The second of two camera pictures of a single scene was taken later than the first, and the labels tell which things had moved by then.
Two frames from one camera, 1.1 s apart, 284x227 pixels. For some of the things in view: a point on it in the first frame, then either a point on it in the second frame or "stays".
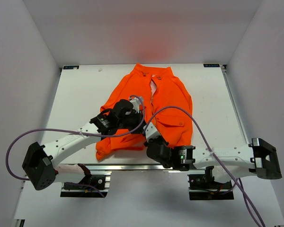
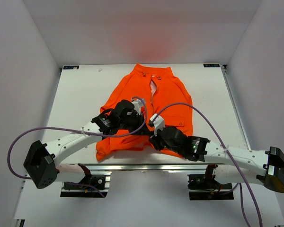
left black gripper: x=139 y=117 stays
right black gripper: x=155 y=140 → x=155 y=140
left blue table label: x=71 y=67 stays
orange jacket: x=165 y=106 stays
